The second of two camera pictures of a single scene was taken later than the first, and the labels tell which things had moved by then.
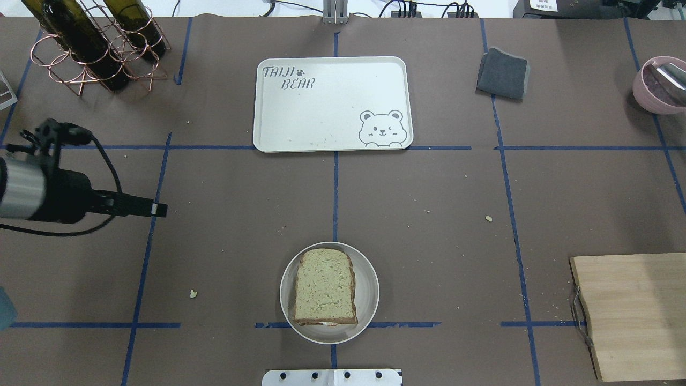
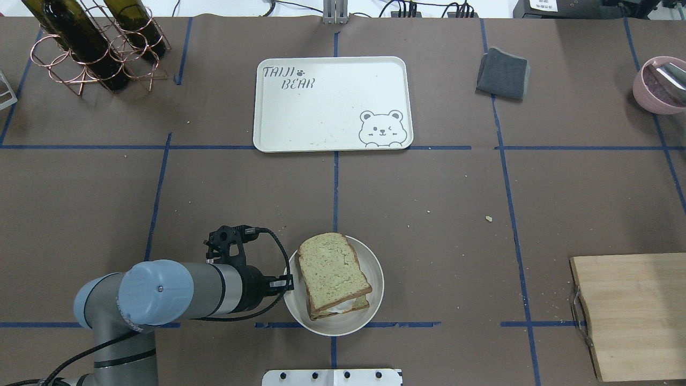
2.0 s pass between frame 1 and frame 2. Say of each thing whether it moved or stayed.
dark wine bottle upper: stayed
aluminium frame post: stayed
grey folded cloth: stayed
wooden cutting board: stayed
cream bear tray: stayed
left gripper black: moved
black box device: stayed
